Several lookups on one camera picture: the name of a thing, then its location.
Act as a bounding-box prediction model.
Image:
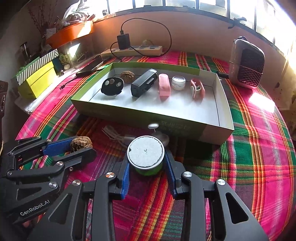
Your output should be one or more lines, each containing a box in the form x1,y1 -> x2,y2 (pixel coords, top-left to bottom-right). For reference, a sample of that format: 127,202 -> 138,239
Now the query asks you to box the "grey portable fan heater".
228,36 -> 265,89

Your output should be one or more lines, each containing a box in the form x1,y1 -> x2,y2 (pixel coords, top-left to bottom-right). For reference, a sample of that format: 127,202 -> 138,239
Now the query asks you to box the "plaid pink green bedspread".
14,49 -> 296,241

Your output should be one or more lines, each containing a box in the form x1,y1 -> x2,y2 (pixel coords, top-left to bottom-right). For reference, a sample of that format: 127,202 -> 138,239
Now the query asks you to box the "green white cardboard tray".
71,62 -> 234,145

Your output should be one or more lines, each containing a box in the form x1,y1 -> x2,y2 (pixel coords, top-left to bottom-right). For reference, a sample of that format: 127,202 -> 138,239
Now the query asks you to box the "black speaker box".
0,81 -> 8,143

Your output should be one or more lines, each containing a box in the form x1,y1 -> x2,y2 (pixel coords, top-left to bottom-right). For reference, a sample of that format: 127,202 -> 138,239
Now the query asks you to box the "black charger adapter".
117,34 -> 130,50

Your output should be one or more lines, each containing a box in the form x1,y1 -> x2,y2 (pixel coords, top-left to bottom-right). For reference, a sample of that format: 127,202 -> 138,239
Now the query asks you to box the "white plug in strip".
141,39 -> 154,48

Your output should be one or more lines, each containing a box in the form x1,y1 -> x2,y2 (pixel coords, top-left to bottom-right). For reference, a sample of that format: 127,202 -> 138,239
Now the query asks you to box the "pink white clip holder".
190,78 -> 205,100

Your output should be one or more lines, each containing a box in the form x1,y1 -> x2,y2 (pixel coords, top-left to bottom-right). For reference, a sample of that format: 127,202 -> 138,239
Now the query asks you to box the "yellow box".
18,61 -> 57,99

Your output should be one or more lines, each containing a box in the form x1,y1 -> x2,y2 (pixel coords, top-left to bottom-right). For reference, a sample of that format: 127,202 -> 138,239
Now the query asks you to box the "cream patterned curtain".
270,53 -> 296,140

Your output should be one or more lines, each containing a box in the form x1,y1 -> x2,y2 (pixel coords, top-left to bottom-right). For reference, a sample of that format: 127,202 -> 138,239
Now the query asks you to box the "black rectangular device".
130,68 -> 158,98

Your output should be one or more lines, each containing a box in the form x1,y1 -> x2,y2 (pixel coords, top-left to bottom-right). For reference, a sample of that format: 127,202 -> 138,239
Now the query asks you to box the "white power strip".
100,46 -> 163,58

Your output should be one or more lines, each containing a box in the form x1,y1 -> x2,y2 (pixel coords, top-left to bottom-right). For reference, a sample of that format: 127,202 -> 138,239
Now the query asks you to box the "small black usb stick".
216,71 -> 229,79

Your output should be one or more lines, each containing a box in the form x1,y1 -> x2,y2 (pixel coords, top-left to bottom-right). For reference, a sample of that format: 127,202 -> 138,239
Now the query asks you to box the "black charger cable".
59,17 -> 173,90

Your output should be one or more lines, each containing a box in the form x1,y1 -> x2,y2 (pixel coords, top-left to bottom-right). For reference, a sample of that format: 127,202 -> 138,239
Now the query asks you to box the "brown walnut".
120,71 -> 135,84
70,136 -> 93,152

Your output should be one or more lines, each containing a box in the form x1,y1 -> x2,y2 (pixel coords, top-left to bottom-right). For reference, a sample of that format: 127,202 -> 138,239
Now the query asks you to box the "green striped box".
16,49 -> 59,86

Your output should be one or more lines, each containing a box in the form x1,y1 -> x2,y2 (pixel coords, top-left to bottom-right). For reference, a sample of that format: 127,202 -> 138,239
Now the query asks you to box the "pink oblong case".
159,73 -> 171,101

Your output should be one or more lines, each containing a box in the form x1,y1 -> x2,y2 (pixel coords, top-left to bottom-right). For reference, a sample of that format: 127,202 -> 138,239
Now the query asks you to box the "black round disc device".
101,77 -> 125,96

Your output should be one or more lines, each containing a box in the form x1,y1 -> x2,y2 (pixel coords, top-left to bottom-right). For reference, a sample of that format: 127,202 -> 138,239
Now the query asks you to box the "orange tray shelf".
45,21 -> 93,49

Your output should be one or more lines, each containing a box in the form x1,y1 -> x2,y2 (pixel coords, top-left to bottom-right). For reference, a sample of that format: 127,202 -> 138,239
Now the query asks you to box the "white cable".
102,125 -> 136,149

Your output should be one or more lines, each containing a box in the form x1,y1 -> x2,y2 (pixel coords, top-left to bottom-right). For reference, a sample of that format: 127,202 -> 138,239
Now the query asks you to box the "white round cream jar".
171,76 -> 186,91

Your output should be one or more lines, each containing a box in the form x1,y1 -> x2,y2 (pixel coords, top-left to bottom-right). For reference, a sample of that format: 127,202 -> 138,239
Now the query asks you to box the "black smartphone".
76,57 -> 107,78

